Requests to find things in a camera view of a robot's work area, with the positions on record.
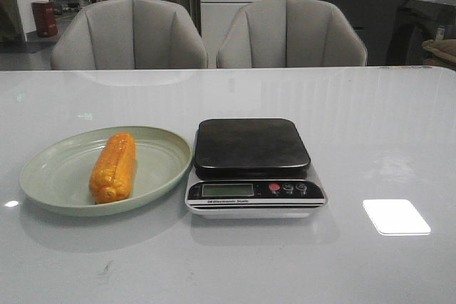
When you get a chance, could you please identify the orange corn cob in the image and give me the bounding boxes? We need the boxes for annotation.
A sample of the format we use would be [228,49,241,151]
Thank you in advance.
[89,132,136,204]

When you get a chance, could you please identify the black appliance at right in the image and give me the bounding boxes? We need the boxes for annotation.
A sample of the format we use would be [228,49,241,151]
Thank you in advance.
[385,0,455,65]

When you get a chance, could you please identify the light green plate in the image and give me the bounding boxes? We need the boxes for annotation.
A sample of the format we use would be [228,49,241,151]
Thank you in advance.
[19,126,192,216]

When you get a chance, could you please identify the red bin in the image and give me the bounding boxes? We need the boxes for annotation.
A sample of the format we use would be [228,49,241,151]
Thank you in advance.
[31,1,58,37]

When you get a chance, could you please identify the person in beige clothes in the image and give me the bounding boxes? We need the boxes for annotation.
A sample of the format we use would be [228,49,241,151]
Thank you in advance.
[1,0,24,43]

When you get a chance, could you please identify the right grey armchair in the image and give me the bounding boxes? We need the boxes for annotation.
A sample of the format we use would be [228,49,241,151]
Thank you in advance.
[217,0,368,69]

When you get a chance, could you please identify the grey armchair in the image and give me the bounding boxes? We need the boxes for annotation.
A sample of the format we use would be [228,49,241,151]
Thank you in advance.
[217,0,368,69]
[50,0,208,70]

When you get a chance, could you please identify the black silver kitchen scale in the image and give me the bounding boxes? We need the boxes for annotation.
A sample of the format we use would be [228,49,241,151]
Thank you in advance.
[185,118,328,219]

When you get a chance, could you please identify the left grey armchair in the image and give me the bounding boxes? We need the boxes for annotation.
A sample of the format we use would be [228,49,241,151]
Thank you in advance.
[50,0,208,70]

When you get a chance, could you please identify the beige cushion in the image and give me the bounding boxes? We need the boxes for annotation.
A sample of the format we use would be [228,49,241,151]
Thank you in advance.
[422,39,456,70]

